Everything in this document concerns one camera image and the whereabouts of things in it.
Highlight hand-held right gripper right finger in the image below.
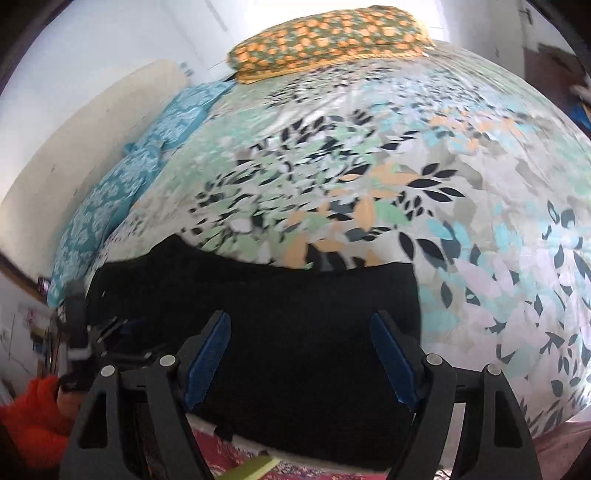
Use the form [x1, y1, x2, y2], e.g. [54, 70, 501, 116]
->
[369, 310, 543, 480]

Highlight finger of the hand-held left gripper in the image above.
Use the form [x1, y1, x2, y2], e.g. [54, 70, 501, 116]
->
[98, 342, 164, 366]
[90, 318, 151, 344]

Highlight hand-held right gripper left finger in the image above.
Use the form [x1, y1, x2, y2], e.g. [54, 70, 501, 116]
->
[59, 310, 232, 480]

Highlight black pants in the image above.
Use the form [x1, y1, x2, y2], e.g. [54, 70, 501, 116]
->
[85, 234, 423, 472]

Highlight red patterned rug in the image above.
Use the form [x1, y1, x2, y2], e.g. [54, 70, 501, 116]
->
[189, 427, 458, 480]

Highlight blue patterned pillow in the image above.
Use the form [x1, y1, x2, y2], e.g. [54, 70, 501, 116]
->
[46, 150, 164, 308]
[122, 80, 236, 155]

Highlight yellow green object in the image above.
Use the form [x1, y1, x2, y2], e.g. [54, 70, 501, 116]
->
[221, 453, 281, 480]

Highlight leaf print bed sheet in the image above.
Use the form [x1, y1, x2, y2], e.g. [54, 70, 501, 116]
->
[48, 39, 591, 444]

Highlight cream padded headboard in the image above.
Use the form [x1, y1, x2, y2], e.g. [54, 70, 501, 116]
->
[0, 59, 190, 264]

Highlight orange floral folded quilt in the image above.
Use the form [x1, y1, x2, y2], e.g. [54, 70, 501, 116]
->
[226, 4, 435, 85]

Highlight dark wooden cabinet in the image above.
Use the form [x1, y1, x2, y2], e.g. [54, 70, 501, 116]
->
[522, 41, 589, 109]

